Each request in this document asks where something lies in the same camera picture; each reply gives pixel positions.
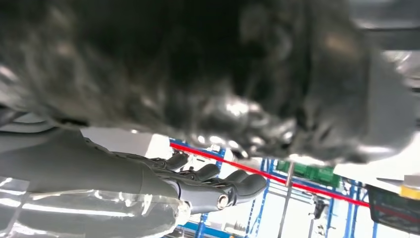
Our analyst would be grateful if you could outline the blue steel shelf rack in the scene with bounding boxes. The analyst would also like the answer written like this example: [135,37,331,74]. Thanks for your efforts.
[164,138,381,238]

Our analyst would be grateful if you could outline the red barrier belt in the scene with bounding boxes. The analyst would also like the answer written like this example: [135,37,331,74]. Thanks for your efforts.
[169,142,371,209]

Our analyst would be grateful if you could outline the green plastic crate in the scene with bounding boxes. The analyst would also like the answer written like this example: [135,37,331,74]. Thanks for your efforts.
[275,160,342,188]

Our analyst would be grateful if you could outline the dark mesh basket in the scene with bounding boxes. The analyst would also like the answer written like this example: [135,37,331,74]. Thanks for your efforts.
[366,183,420,235]

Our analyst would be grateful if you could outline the yellow block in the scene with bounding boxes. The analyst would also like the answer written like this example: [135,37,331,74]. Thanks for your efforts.
[399,184,420,200]

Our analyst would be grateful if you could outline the chrome stanchion post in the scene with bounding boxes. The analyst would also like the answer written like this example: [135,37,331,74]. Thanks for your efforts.
[277,162,296,238]

